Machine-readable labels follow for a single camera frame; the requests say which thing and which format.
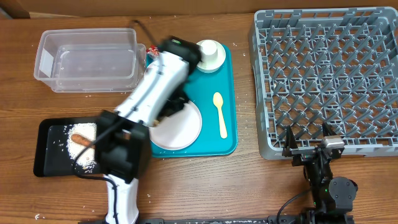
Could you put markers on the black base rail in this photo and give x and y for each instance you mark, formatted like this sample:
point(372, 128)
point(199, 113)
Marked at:
point(217, 221)

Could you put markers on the carrot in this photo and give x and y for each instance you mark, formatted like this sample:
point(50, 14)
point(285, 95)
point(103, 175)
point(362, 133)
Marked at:
point(81, 140)

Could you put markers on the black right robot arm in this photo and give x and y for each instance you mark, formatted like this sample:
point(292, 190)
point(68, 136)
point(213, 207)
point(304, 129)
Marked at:
point(332, 196)

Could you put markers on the red snack wrapper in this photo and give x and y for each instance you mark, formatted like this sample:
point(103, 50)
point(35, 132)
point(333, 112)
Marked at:
point(152, 52)

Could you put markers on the black tray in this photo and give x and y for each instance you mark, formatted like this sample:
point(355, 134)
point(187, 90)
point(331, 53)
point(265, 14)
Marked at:
point(52, 157)

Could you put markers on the grey dish rack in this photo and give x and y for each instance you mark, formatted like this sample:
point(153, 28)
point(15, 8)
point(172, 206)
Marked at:
point(335, 66)

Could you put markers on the yellow plastic spoon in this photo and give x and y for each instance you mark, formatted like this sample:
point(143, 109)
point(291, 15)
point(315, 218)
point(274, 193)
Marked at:
point(218, 103)

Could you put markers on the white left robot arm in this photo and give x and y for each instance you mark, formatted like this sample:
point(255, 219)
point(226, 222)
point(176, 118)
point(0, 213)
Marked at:
point(123, 149)

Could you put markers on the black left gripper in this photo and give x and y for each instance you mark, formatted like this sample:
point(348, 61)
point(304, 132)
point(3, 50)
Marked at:
point(168, 111)

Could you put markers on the cream cup upside down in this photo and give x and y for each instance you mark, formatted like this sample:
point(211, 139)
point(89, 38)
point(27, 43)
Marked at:
point(209, 50)

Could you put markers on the clear plastic bin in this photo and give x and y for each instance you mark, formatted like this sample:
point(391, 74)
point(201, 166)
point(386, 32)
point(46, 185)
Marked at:
point(90, 60)

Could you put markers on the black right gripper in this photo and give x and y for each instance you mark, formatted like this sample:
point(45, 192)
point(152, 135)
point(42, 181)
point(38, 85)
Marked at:
point(291, 149)

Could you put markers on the pink plate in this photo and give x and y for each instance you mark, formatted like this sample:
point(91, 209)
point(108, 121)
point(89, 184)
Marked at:
point(178, 131)

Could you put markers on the white rice pile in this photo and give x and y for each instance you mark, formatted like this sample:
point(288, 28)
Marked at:
point(88, 131)

